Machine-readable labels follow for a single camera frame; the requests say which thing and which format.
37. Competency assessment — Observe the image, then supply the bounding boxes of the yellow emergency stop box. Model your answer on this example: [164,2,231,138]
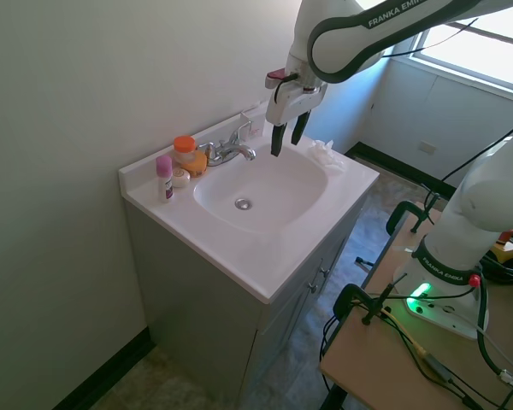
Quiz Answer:
[492,229,513,262]

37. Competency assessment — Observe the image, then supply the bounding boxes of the long black cable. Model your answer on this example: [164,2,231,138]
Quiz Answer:
[441,114,513,184]

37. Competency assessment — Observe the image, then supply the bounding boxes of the small round white container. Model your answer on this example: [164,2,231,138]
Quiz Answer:
[171,168,192,190]

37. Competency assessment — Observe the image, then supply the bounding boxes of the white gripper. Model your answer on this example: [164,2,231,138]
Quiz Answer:
[265,81,328,158]

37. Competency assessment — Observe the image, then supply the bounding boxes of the yellow cable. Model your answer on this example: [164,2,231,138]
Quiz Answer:
[381,307,429,356]

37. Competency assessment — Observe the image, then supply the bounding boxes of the clear jar orange lid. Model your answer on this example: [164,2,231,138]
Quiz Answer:
[173,135,198,166]

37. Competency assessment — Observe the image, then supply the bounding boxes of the window with white frame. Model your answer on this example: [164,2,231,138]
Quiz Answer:
[409,0,513,89]

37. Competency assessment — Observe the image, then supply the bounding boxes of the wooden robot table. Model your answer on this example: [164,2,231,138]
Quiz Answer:
[319,200,513,410]

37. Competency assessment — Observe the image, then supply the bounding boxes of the grey cable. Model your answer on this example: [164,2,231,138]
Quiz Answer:
[473,323,513,384]

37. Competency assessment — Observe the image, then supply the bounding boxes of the black C-clamp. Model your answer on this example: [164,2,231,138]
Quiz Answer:
[386,199,437,237]
[332,272,408,326]

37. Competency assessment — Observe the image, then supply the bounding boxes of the grey vanity cabinet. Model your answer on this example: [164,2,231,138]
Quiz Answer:
[123,199,365,405]

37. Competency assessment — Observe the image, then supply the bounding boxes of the white sink countertop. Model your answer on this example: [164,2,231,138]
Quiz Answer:
[118,111,380,305]

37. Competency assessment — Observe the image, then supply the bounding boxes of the crumpled white tissue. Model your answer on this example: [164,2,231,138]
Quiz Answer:
[309,138,348,170]

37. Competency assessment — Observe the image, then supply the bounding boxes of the black baseboard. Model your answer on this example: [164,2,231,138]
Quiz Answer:
[50,325,156,410]
[344,142,458,198]

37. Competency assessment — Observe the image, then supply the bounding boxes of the black cable adapter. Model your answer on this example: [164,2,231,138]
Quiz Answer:
[422,351,455,383]

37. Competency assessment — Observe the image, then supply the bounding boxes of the chrome faucet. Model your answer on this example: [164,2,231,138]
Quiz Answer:
[198,120,257,168]

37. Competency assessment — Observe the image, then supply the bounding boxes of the pink cap deodorant stick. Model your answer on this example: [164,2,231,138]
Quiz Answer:
[155,155,175,204]

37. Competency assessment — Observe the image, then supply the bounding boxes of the black cable bundle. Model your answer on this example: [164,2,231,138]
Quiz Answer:
[477,243,513,284]

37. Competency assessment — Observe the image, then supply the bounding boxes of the white cardboard box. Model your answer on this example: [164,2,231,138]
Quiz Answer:
[239,107,268,139]

